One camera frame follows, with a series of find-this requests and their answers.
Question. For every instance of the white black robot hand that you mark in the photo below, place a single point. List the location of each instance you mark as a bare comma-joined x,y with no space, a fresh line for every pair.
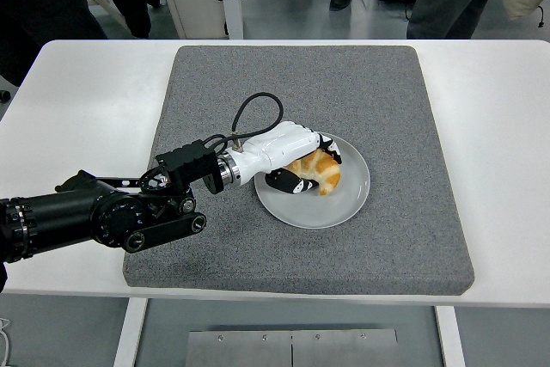
279,148

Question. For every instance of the golden croissant bread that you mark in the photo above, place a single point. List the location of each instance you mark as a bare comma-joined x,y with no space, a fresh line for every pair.
326,171

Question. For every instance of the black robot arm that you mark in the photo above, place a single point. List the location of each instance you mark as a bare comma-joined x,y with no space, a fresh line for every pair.
64,216

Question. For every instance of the pale grey round plate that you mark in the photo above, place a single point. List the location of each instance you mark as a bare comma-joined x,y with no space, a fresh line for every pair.
318,212

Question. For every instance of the grey metal plate with screws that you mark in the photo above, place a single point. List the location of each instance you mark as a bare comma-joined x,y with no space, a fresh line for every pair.
258,350

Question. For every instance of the grey square mat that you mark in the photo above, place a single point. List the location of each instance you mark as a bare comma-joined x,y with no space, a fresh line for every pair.
301,83

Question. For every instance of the white table leg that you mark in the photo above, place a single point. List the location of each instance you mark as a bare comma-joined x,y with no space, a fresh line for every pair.
129,332
451,337

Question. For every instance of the small black knob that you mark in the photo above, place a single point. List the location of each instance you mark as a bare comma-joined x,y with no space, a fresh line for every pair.
4,94

